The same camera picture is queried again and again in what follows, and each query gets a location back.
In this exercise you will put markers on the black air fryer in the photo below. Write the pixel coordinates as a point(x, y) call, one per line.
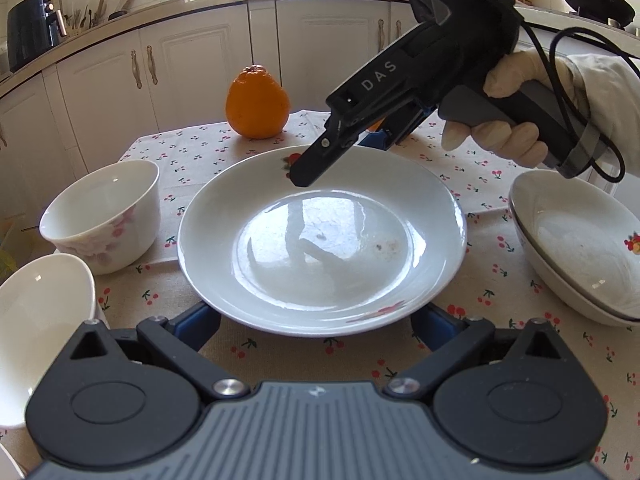
point(30, 30)

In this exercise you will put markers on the cherry-print tablecloth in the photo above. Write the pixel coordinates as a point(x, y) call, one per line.
point(500, 260)

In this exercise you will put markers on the person's right hand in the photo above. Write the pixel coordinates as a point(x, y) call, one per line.
point(535, 67)

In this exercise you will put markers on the white fruit-print plate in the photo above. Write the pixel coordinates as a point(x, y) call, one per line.
point(325, 260)
point(575, 240)

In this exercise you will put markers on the orange with knobbed top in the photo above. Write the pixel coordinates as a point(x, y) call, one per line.
point(257, 105)

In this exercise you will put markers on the utensil holder with chopsticks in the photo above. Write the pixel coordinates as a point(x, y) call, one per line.
point(87, 17)

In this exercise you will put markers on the person's right forearm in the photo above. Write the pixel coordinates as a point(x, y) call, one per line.
point(600, 90)

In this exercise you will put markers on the orange with stem and leaf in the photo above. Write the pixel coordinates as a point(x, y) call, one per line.
point(372, 125)

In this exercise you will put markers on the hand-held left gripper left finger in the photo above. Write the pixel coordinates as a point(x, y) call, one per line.
point(200, 324)

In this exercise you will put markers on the beige kitchen countertop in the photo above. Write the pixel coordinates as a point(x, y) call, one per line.
point(165, 10)

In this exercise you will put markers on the small black pot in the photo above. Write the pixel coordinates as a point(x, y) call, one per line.
point(118, 15)

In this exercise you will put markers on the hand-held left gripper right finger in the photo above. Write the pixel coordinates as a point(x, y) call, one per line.
point(434, 326)

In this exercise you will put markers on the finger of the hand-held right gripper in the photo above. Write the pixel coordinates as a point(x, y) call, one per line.
point(379, 139)
point(312, 165)

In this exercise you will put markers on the medium white floral bowl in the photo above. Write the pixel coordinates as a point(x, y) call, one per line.
point(35, 335)

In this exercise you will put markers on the small white floral bowl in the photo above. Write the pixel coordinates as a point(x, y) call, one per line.
point(100, 220)

